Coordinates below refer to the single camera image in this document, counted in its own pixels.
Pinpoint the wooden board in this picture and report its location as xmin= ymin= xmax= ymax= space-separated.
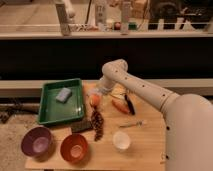
xmin=24 ymin=81 xmax=168 ymax=171

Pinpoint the yellow banana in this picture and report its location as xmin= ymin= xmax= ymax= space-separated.
xmin=110 ymin=87 xmax=127 ymax=99

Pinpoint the metal fork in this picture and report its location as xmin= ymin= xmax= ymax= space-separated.
xmin=119 ymin=120 xmax=147 ymax=128

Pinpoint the blue sponge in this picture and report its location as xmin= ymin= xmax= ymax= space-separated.
xmin=56 ymin=88 xmax=72 ymax=103

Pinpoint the red bowl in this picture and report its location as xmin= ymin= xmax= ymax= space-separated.
xmin=60 ymin=134 xmax=88 ymax=164

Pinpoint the clear plastic wrapper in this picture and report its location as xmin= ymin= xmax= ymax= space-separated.
xmin=86 ymin=87 xmax=103 ymax=97

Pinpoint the white cup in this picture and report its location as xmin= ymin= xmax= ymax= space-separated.
xmin=113 ymin=131 xmax=131 ymax=150

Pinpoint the dark rectangular block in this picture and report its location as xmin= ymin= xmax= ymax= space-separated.
xmin=71 ymin=121 xmax=92 ymax=133

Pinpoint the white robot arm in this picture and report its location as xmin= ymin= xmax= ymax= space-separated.
xmin=99 ymin=59 xmax=213 ymax=171

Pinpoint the green plastic tray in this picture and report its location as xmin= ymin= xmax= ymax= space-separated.
xmin=38 ymin=78 xmax=85 ymax=126

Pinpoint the orange apple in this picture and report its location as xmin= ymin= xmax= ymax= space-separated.
xmin=89 ymin=94 xmax=100 ymax=107

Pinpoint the purple bowl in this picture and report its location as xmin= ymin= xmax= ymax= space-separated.
xmin=21 ymin=127 xmax=52 ymax=157

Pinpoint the orange carrot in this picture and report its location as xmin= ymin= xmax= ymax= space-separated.
xmin=112 ymin=100 xmax=129 ymax=114

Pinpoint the dark brown grape bunch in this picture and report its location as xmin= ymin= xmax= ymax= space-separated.
xmin=91 ymin=108 xmax=104 ymax=141

